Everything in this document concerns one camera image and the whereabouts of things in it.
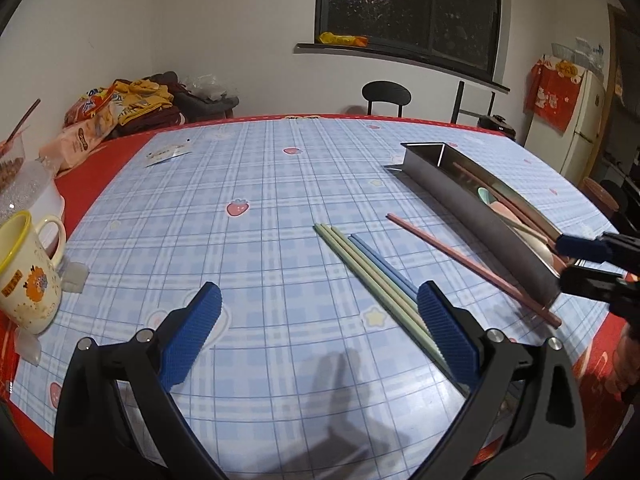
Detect dark red cloth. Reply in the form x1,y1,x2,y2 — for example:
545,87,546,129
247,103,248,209
107,105,188,138

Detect yellow snack packet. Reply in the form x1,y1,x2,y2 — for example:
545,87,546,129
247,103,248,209
319,31,369,47

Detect orange snack bag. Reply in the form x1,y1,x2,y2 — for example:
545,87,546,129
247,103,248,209
64,87,126,128

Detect black round-back chair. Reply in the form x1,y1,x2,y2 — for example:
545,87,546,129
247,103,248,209
361,80,412,117
600,179,633,233

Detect black metal rack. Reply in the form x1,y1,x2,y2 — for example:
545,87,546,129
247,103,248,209
450,80,497,126

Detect white paper card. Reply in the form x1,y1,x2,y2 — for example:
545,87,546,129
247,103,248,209
145,144,194,168

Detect clear plastic containers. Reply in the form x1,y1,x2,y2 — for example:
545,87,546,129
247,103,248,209
550,37,610,73

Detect pink plastic spoon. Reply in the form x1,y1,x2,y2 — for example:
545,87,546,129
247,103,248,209
487,201,523,228

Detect red printed bag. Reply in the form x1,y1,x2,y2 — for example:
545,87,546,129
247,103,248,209
524,55,587,133

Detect wooden door frame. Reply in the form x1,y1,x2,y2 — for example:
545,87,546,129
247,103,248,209
606,2,640,111

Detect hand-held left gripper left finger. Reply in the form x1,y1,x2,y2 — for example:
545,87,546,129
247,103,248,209
52,281,226,480

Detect yellow-rimmed cartoon mug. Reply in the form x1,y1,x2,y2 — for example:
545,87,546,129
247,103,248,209
0,210,67,336

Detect pink round stool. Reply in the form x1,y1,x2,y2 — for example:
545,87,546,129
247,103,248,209
581,176,621,216

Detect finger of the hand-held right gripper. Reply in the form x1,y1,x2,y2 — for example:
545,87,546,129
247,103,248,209
555,232,640,263
559,264,640,318

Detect clear plastic cup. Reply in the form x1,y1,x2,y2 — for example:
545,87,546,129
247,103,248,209
0,132,26,196

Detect yellow clothing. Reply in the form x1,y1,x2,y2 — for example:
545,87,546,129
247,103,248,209
114,77,175,126

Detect stainless steel utensil tray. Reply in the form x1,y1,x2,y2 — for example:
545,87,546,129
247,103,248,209
384,141,568,311

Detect green chopsticks pair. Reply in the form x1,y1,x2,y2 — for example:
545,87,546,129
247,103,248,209
313,223,471,392

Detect green chopstick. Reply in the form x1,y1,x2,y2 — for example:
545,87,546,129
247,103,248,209
327,226,436,336

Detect black rice cooker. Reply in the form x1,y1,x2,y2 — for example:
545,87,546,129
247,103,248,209
477,113,517,142

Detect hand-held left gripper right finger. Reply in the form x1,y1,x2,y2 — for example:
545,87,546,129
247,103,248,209
415,280,587,480

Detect pink chopstick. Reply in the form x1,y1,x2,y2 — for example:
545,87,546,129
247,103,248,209
386,212,563,330
452,161,561,251

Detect dark window sill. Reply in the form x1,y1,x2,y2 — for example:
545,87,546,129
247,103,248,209
294,42,511,95

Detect clear plastic bag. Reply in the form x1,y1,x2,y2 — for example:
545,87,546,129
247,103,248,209
180,74,238,102

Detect clear tablecloth clip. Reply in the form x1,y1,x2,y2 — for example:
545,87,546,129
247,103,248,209
60,261,90,292
15,329,43,363

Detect dark window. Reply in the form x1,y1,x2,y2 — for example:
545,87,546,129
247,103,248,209
315,0,502,73

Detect cream plastic spoon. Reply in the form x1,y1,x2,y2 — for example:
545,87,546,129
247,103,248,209
520,232,563,273

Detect white refrigerator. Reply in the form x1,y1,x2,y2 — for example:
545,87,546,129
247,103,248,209
559,67,610,188

